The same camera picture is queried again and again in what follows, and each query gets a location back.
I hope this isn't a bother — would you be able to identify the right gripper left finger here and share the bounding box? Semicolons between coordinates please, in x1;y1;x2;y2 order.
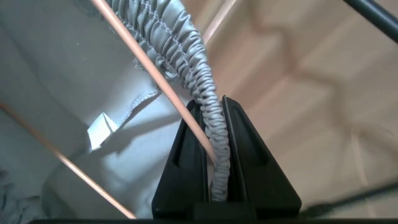
151;99;215;219

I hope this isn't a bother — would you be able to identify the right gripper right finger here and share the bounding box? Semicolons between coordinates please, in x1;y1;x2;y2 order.
221;95;302;219

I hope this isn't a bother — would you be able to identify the pink clothes hanger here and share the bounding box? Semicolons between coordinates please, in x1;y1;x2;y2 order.
0;0;239;220

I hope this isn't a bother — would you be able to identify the beige curtain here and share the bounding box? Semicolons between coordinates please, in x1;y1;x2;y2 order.
182;0;398;219

